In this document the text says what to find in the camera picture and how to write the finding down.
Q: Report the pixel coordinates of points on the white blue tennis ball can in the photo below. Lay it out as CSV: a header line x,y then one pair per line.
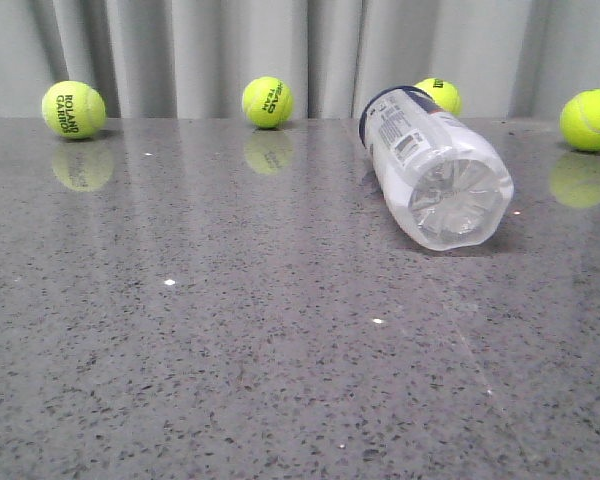
x,y
443,183

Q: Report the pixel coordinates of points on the Head Team tennis ball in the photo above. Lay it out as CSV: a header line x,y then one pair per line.
x,y
267,102

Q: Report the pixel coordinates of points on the Wilson tennis ball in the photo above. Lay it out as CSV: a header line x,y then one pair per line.
x,y
444,93

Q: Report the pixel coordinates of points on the Roland Garros tennis ball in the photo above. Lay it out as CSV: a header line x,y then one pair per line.
x,y
73,110

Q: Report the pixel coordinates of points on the plain yellow tennis ball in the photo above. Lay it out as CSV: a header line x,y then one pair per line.
x,y
579,121

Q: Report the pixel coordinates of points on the grey curtain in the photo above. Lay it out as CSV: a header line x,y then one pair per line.
x,y
192,59

